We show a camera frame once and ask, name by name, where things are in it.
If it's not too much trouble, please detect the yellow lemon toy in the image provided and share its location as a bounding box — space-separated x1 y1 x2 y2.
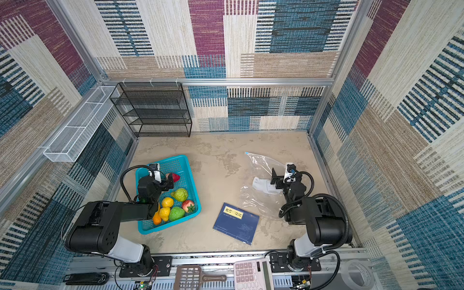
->
161 197 175 208

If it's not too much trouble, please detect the clear zip top bag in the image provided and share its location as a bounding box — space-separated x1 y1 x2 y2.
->
240 152 286 220

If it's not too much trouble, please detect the green pear toy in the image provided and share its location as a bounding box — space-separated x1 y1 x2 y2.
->
170 188 189 203

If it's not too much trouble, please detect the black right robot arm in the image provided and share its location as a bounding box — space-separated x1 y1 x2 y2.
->
270 163 352 271

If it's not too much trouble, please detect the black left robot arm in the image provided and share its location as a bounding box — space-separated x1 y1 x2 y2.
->
64 174 174 267

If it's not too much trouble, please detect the yellow pepper toy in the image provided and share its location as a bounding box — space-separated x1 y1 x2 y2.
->
159 207 171 222

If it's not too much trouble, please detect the green apple toy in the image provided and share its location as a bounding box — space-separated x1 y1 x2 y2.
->
168 207 186 222

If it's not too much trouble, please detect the blue booklet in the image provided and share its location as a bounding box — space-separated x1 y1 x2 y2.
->
213 203 259 245

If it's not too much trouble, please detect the pink calculator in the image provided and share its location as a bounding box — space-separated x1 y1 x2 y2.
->
233 258 274 290

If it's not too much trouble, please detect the brown slotted spatula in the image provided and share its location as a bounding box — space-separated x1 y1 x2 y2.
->
173 265 227 290

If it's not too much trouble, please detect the clear tape roll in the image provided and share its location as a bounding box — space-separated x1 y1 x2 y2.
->
340 260 375 290

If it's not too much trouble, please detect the black stapler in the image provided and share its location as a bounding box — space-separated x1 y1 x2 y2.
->
63 273 109 286

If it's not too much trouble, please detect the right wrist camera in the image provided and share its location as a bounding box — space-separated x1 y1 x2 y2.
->
283 163 302 184

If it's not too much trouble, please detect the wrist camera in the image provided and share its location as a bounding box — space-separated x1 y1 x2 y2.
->
283 163 302 184
148 163 162 182

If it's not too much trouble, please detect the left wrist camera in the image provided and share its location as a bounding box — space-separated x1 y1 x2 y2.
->
148 163 162 182

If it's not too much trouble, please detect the black wire shelf rack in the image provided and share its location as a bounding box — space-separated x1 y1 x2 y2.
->
109 82 192 138

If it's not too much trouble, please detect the white wire mesh tray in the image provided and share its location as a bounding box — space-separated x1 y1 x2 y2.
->
43 86 114 163

